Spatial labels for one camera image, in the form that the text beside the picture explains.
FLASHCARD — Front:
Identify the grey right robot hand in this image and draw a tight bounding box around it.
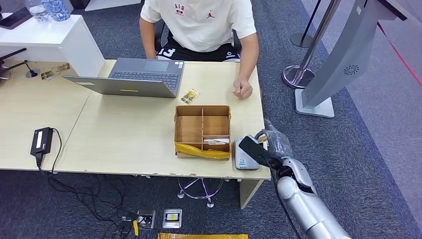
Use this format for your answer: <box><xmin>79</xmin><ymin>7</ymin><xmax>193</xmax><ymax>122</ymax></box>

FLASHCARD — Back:
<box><xmin>254</xmin><ymin>128</ymin><xmax>294</xmax><ymax>165</ymax></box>

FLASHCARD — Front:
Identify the person's left hand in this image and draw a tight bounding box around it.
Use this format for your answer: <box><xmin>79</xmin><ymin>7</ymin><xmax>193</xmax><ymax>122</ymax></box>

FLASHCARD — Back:
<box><xmin>232</xmin><ymin>77</ymin><xmax>254</xmax><ymax>100</ymax></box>

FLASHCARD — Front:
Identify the yellow printed card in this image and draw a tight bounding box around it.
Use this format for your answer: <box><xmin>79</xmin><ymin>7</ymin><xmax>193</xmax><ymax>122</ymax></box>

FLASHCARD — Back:
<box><xmin>180</xmin><ymin>88</ymin><xmax>201</xmax><ymax>105</ymax></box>

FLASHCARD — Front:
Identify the grey card reader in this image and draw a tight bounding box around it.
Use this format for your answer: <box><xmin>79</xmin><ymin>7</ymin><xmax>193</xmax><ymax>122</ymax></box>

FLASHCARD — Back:
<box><xmin>233</xmin><ymin>135</ymin><xmax>261</xmax><ymax>171</ymax></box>

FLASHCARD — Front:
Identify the white key card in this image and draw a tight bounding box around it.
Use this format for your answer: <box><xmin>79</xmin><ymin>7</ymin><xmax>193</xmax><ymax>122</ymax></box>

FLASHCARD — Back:
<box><xmin>203</xmin><ymin>137</ymin><xmax>230</xmax><ymax>146</ymax></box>

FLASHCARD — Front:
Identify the person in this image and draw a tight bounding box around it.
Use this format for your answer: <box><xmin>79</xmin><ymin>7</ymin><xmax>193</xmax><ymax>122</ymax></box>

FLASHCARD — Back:
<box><xmin>138</xmin><ymin>0</ymin><xmax>259</xmax><ymax>100</ymax></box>

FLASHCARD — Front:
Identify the clear plastic wrap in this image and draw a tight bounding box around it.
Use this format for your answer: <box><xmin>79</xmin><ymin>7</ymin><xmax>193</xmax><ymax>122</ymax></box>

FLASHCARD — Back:
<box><xmin>254</xmin><ymin>119</ymin><xmax>295</xmax><ymax>165</ymax></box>

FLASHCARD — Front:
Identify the beige desk leg panel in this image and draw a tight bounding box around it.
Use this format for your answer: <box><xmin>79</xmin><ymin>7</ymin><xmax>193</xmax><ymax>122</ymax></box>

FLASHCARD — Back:
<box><xmin>239</xmin><ymin>179</ymin><xmax>264</xmax><ymax>210</ymax></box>

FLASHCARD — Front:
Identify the wooden compartment box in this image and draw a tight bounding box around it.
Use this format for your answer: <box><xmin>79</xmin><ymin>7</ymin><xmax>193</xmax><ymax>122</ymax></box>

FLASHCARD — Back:
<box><xmin>174</xmin><ymin>105</ymin><xmax>232</xmax><ymax>160</ymax></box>

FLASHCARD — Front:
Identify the chrome stool base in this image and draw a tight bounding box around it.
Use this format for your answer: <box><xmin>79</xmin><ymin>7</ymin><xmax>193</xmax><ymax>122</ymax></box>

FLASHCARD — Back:
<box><xmin>177</xmin><ymin>178</ymin><xmax>230</xmax><ymax>209</ymax></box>

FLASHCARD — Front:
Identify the grey laptop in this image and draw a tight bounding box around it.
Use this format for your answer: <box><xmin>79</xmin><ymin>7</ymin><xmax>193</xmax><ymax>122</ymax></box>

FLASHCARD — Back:
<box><xmin>62</xmin><ymin>57</ymin><xmax>185</xmax><ymax>99</ymax></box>

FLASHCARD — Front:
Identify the grey kiosk stand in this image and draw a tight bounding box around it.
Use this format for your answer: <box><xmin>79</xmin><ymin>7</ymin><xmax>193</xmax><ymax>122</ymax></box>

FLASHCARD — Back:
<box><xmin>294</xmin><ymin>0</ymin><xmax>408</xmax><ymax>119</ymax></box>

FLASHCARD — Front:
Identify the yellow floor tape marking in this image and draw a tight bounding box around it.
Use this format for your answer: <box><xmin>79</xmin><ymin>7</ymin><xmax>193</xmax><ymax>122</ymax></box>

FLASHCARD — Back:
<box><xmin>157</xmin><ymin>232</ymin><xmax>249</xmax><ymax>239</ymax></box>

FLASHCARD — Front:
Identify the steel floor outlet box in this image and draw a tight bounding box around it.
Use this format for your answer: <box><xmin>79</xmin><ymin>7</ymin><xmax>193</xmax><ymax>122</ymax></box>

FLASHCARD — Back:
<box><xmin>136</xmin><ymin>209</ymin><xmax>156</xmax><ymax>230</ymax></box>
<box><xmin>162</xmin><ymin>208</ymin><xmax>183</xmax><ymax>229</ymax></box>

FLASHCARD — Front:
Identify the red barrier belt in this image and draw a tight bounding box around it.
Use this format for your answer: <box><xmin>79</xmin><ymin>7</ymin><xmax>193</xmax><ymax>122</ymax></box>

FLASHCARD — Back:
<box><xmin>377</xmin><ymin>21</ymin><xmax>422</xmax><ymax>88</ymax></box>

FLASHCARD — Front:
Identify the black and yellow plug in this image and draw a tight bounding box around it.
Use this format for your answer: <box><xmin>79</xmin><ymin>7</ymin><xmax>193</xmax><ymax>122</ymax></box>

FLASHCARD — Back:
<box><xmin>120</xmin><ymin>216</ymin><xmax>140</xmax><ymax>237</ymax></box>

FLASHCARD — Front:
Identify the white cabinet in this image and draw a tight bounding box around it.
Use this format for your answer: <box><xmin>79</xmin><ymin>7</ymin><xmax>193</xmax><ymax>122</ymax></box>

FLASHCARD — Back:
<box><xmin>0</xmin><ymin>13</ymin><xmax>106</xmax><ymax>78</ymax></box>

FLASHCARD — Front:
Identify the black power adapter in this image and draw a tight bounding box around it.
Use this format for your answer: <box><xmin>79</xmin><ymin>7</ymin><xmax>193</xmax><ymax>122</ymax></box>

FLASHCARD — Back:
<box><xmin>30</xmin><ymin>126</ymin><xmax>54</xmax><ymax>157</ymax></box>

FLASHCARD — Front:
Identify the clear water bottle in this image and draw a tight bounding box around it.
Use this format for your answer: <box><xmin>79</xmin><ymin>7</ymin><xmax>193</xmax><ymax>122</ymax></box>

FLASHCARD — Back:
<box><xmin>25</xmin><ymin>0</ymin><xmax>51</xmax><ymax>23</ymax></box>

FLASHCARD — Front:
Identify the black phone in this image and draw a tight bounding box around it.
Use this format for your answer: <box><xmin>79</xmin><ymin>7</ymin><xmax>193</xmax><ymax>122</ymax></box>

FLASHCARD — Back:
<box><xmin>0</xmin><ymin>6</ymin><xmax>33</xmax><ymax>30</ymax></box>

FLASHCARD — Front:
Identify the black device with antennas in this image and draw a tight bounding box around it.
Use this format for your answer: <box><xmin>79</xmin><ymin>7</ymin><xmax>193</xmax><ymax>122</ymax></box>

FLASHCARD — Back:
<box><xmin>0</xmin><ymin>47</ymin><xmax>28</xmax><ymax>82</ymax></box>

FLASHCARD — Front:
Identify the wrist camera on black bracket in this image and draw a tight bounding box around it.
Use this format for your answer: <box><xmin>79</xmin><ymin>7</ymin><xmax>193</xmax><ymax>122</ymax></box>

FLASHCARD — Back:
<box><xmin>238</xmin><ymin>135</ymin><xmax>281</xmax><ymax>170</ymax></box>

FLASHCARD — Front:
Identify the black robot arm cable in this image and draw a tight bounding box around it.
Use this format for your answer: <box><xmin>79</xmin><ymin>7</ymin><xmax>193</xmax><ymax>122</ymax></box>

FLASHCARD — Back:
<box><xmin>269</xmin><ymin>163</ymin><xmax>302</xmax><ymax>239</ymax></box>

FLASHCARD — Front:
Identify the black stanchion post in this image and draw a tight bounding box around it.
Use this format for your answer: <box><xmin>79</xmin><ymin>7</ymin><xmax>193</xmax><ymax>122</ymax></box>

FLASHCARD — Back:
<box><xmin>290</xmin><ymin>0</ymin><xmax>322</xmax><ymax>48</ymax></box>

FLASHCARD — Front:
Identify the chrome stanchion post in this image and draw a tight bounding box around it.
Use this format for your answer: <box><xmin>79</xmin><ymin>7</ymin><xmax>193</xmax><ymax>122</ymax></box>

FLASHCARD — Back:
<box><xmin>282</xmin><ymin>0</ymin><xmax>342</xmax><ymax>90</ymax></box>

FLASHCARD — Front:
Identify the thin black cable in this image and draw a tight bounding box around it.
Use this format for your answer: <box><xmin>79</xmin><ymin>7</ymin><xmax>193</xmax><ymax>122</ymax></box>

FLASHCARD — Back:
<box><xmin>48</xmin><ymin>127</ymin><xmax>126</xmax><ymax>212</ymax></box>

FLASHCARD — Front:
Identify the thick black power cord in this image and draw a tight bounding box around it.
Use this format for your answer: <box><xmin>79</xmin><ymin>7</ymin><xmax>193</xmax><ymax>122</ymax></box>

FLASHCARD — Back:
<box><xmin>35</xmin><ymin>152</ymin><xmax>132</xmax><ymax>225</ymax></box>

